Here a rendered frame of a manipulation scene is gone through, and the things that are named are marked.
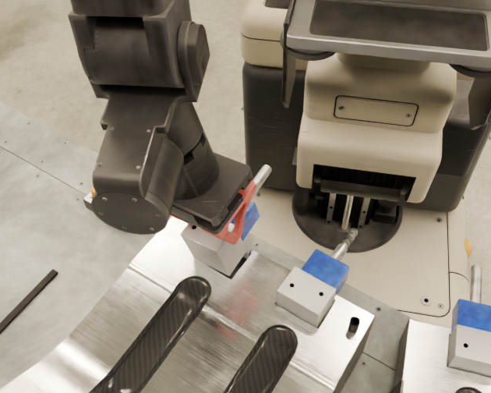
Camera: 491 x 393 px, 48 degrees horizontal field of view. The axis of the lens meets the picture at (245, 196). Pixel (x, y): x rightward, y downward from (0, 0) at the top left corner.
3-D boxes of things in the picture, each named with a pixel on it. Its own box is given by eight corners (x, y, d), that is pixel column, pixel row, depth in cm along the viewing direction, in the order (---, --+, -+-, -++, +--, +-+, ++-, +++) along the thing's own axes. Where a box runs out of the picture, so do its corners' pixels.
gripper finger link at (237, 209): (236, 273, 57) (211, 224, 49) (183, 246, 60) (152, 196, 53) (271, 222, 59) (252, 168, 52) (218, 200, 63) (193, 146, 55)
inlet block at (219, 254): (255, 175, 68) (245, 146, 64) (289, 188, 66) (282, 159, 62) (194, 259, 63) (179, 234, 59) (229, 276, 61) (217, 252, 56)
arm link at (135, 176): (203, 11, 39) (87, 8, 40) (164, 136, 32) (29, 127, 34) (224, 126, 49) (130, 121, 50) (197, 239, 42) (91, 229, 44)
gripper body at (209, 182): (218, 231, 50) (194, 182, 44) (137, 193, 55) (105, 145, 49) (256, 178, 53) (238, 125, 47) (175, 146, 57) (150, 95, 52)
